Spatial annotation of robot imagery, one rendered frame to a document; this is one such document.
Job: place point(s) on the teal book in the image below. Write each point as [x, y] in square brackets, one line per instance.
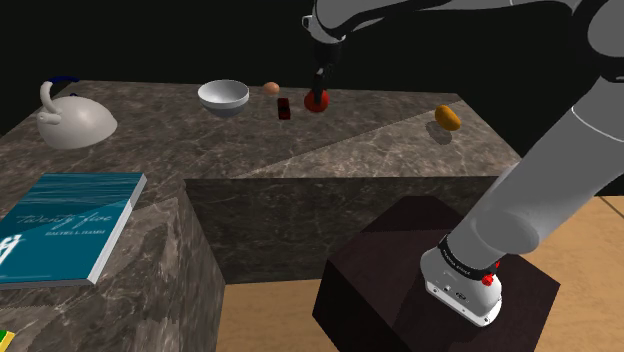
[63, 229]

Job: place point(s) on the small dark red box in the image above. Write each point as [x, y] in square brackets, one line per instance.
[284, 109]

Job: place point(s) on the dark robot stand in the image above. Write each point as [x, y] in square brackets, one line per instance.
[370, 292]

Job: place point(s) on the yellow and green flat thing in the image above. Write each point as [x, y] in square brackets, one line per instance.
[4, 340]

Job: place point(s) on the red round fruit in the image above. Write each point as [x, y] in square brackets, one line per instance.
[312, 105]

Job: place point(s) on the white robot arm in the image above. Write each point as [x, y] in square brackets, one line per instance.
[531, 185]

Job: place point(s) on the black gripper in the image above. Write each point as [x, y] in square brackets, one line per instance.
[326, 54]

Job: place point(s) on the white bowl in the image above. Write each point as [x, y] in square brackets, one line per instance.
[222, 95]

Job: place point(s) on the brown egg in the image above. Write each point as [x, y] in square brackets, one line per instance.
[271, 88]

